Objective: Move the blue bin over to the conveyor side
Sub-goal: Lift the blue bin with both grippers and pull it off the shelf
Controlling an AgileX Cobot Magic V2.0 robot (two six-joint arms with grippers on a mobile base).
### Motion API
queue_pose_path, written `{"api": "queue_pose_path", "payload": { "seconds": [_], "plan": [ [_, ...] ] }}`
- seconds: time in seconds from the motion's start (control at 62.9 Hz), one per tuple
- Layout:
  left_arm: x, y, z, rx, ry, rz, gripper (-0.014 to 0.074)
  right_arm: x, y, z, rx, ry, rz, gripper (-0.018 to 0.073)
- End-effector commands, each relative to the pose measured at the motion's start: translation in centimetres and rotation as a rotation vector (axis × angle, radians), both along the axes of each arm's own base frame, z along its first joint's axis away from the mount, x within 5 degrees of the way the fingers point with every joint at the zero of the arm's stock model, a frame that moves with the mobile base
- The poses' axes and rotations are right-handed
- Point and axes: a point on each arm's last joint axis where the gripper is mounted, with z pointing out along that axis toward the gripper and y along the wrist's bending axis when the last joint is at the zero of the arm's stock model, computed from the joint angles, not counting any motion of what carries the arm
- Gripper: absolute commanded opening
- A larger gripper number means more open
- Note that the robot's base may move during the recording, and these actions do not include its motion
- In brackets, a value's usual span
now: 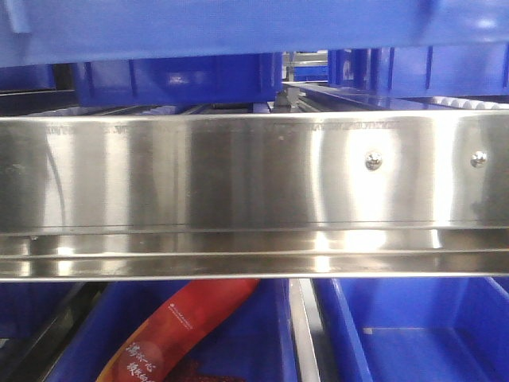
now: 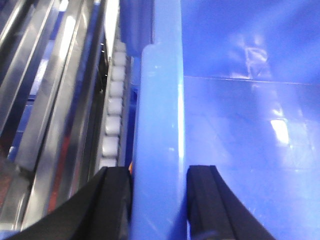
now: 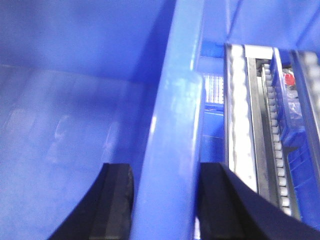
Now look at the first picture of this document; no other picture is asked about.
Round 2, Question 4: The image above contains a large blue plastic bin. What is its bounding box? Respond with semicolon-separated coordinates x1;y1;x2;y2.
1;1;508;67

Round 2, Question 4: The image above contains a rear left blue bin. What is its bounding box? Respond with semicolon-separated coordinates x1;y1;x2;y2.
72;53;282;107

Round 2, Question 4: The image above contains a lower middle blue bin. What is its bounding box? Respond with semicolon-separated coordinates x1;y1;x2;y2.
47;279;298;381

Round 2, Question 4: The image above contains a lower right blue bin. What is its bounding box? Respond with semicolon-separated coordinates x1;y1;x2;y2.
313;277;508;381

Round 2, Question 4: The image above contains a rear right blue bin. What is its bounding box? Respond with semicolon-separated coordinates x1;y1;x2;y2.
328;43;508;98

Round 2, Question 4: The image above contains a lower left blue bin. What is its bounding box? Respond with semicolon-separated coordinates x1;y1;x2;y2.
1;283;75;339

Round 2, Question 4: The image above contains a steel shelf divider bar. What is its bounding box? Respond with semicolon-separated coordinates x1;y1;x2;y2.
289;279;339;382

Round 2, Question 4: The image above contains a red snack packet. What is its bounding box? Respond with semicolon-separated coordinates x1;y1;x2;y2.
96;279;259;381

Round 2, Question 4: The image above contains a white roller track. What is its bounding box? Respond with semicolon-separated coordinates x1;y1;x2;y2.
426;96;509;111

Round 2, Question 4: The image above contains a black left divider bar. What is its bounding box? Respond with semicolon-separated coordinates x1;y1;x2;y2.
1;282;107;381

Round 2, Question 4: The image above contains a stainless steel shelf rail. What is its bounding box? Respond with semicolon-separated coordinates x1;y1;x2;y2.
1;111;508;281

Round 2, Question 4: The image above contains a left rail screw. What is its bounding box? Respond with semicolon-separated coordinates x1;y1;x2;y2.
364;151;383;171

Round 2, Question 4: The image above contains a rail screw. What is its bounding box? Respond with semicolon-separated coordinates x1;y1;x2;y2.
364;151;383;171
470;150;488;169

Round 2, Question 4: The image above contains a right rail screw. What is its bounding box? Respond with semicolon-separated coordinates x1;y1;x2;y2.
470;150;488;169

